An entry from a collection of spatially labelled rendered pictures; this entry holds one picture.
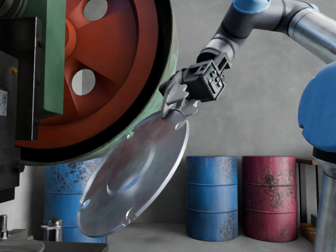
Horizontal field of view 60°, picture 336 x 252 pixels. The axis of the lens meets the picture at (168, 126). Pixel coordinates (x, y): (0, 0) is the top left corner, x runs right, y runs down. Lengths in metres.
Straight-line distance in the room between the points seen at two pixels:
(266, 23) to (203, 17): 3.48
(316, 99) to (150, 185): 0.27
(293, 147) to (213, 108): 1.11
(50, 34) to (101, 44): 0.26
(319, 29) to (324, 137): 0.33
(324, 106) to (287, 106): 3.60
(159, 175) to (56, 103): 0.39
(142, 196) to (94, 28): 0.68
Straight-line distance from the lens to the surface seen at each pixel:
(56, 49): 0.80
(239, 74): 3.97
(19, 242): 0.69
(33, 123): 0.71
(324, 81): 0.42
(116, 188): 0.55
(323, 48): 0.66
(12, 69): 0.71
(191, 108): 0.62
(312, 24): 0.70
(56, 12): 0.83
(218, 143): 3.83
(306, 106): 0.43
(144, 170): 0.52
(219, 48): 0.71
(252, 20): 0.72
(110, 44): 0.99
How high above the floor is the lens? 0.97
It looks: 4 degrees up
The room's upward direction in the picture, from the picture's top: straight up
